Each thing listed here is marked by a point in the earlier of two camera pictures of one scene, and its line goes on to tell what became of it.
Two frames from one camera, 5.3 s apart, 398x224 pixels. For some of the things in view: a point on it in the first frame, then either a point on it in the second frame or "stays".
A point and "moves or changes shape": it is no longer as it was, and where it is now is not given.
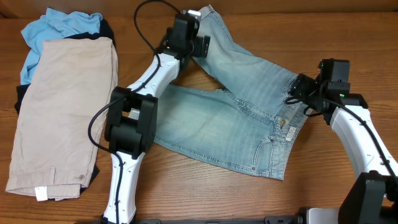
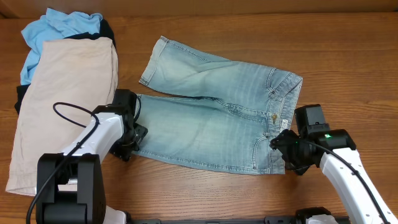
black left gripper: (201, 45) -> (137, 135)
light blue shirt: (53, 25) stays
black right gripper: (300, 89) -> (283, 144)
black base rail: (297, 219) stays
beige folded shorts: (52, 154) stays
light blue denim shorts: (251, 124) moves or changes shape
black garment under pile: (104, 32) stays
